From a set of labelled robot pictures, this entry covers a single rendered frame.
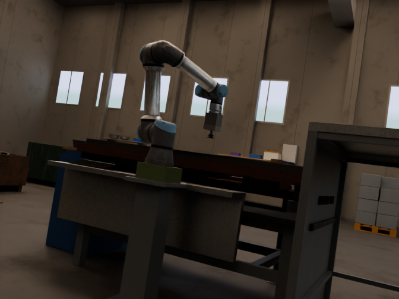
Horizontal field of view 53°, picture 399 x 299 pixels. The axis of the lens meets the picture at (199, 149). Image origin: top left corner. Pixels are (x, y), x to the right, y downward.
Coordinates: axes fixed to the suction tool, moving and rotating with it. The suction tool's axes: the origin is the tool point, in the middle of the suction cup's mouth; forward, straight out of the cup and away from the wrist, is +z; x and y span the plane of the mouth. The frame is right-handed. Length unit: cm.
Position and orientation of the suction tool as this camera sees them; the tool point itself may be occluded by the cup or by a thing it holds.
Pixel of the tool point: (210, 137)
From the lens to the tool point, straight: 242.9
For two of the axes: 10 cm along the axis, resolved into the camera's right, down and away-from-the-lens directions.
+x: -5.7, -1.1, -8.2
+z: -1.7, 9.9, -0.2
